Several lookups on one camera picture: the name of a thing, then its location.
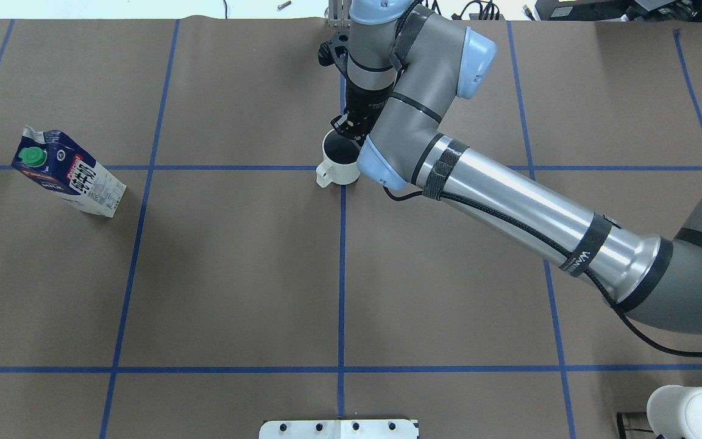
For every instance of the white mug with handle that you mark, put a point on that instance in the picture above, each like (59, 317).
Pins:
(339, 160)

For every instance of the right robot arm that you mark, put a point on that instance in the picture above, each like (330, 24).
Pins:
(404, 66)

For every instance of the black wire mug rack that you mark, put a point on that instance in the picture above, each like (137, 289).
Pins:
(634, 425)

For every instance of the white upside-down mug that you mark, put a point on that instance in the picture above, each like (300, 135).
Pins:
(674, 411)

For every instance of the aluminium frame post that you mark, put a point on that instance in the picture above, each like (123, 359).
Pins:
(337, 13)

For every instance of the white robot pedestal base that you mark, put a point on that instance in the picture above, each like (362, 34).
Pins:
(340, 428)

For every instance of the blue Pascual milk carton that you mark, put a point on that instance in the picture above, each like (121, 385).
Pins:
(55, 162)

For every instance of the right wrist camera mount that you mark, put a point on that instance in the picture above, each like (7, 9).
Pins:
(334, 52)

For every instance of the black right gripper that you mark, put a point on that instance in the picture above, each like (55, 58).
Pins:
(365, 100)

